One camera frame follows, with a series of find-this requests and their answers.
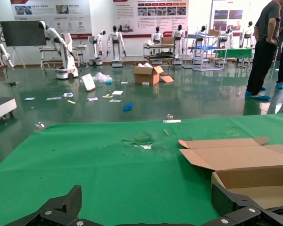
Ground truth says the black screen on stand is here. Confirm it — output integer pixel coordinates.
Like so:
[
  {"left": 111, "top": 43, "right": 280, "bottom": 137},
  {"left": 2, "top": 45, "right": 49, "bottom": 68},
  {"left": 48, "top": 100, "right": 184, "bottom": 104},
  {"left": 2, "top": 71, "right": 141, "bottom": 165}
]
[{"left": 0, "top": 20, "right": 48, "bottom": 69}]

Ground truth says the wall poster with dark pictures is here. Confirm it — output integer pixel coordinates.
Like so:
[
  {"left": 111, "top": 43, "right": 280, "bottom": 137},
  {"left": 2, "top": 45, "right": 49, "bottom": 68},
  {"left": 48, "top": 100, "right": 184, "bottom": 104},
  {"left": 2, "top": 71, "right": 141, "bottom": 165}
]
[{"left": 211, "top": 0, "right": 252, "bottom": 32}]

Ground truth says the green table cloth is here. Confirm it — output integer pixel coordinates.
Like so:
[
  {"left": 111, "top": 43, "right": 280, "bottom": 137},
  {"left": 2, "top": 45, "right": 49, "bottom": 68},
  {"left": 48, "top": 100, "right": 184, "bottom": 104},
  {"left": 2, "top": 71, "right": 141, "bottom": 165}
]
[{"left": 0, "top": 113, "right": 283, "bottom": 226}]

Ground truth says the wall poster with photos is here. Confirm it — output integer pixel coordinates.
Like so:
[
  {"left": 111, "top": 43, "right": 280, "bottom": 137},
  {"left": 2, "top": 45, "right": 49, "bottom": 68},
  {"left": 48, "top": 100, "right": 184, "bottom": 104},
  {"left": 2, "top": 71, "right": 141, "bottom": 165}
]
[{"left": 10, "top": 0, "right": 93, "bottom": 36}]

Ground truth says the white workbench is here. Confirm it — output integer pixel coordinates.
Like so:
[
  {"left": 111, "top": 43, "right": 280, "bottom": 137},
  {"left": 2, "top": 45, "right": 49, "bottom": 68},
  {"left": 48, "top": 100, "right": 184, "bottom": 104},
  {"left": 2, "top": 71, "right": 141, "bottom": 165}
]
[{"left": 39, "top": 44, "right": 88, "bottom": 71}]

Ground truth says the cardboard box with holed flap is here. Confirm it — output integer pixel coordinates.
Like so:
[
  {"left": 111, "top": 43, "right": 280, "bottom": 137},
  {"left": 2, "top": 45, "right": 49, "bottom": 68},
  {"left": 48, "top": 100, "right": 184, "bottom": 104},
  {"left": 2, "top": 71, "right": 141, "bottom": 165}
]
[{"left": 178, "top": 136, "right": 283, "bottom": 212}]

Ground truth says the binder clip with white bar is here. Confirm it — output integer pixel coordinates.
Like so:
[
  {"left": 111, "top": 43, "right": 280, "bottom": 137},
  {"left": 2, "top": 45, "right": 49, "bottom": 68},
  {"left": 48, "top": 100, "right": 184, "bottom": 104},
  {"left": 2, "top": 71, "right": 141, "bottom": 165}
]
[{"left": 162, "top": 113, "right": 182, "bottom": 124}]

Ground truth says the white metal rack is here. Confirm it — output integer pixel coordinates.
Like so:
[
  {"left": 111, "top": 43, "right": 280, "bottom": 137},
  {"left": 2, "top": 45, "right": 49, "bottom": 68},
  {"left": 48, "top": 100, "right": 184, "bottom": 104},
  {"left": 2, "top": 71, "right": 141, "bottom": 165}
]
[{"left": 181, "top": 33, "right": 227, "bottom": 72}]

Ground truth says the table with green cover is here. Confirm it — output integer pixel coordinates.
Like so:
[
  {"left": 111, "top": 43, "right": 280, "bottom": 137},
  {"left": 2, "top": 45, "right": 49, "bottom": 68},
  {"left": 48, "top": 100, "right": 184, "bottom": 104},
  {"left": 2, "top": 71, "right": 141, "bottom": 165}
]
[{"left": 213, "top": 48, "right": 254, "bottom": 67}]

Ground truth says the open large cardboard carton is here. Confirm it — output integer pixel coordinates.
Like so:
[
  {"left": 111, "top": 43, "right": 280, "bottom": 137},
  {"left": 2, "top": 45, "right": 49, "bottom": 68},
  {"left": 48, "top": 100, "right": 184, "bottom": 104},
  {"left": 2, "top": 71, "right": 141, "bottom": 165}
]
[{"left": 132, "top": 63, "right": 164, "bottom": 86}]

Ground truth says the wall poster with red header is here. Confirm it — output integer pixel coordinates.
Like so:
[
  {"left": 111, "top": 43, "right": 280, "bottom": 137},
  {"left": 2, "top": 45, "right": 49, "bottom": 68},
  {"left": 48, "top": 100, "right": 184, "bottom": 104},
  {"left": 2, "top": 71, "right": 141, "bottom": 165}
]
[{"left": 112, "top": 0, "right": 190, "bottom": 38}]

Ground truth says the metal shelf cart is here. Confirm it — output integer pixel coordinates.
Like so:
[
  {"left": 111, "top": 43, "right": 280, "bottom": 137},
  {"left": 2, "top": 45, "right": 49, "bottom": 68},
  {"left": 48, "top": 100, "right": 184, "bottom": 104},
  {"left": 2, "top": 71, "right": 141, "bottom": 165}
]
[{"left": 143, "top": 43, "right": 177, "bottom": 66}]

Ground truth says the person in grey t-shirt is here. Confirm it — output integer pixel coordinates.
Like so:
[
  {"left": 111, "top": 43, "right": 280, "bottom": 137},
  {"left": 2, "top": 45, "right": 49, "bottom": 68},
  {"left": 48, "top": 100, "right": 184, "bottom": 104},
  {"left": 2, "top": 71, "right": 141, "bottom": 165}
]
[{"left": 244, "top": 0, "right": 282, "bottom": 101}]

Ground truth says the flat cardboard piece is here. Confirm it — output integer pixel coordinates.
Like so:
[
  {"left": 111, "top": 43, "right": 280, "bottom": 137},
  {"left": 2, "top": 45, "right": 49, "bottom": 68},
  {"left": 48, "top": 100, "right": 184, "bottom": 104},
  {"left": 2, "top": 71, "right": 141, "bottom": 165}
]
[{"left": 159, "top": 74, "right": 175, "bottom": 84}]

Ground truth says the loose blue shoe cover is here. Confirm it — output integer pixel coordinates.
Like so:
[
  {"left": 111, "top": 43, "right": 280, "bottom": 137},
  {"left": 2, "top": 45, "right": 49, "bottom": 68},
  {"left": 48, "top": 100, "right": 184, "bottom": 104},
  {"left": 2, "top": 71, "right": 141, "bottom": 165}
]
[{"left": 122, "top": 101, "right": 134, "bottom": 112}]

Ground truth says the white tilted box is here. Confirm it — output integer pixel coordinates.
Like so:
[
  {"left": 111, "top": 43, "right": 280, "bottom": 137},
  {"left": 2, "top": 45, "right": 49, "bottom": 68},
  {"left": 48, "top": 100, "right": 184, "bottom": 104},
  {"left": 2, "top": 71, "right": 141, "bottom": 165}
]
[{"left": 81, "top": 73, "right": 97, "bottom": 92}]

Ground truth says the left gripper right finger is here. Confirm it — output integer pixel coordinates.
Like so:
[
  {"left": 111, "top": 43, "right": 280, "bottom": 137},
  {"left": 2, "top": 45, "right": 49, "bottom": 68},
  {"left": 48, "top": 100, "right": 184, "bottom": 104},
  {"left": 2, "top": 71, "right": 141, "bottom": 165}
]
[{"left": 202, "top": 182, "right": 283, "bottom": 226}]

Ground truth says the clear plastic bag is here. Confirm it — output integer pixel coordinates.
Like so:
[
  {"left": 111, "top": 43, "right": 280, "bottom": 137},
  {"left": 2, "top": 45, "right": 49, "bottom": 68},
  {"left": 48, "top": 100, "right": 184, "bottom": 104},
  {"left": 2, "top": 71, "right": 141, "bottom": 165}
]
[{"left": 92, "top": 72, "right": 114, "bottom": 85}]

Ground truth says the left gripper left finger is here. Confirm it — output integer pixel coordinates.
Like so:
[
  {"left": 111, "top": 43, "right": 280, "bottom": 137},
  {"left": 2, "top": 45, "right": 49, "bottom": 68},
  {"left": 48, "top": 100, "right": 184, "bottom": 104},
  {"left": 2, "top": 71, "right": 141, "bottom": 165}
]
[{"left": 4, "top": 185, "right": 90, "bottom": 226}]

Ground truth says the white wheeled platform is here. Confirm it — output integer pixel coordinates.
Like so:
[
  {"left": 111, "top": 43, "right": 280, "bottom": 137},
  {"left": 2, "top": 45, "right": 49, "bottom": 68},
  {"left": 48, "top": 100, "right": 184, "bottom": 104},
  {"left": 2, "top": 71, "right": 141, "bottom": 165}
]
[{"left": 0, "top": 79, "right": 17, "bottom": 123}]

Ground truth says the white humanoid robot on pedestal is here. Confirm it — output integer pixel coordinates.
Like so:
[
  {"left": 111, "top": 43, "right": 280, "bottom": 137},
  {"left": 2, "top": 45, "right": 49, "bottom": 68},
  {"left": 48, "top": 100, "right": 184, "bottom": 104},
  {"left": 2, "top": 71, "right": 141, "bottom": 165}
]
[{"left": 37, "top": 20, "right": 79, "bottom": 80}]

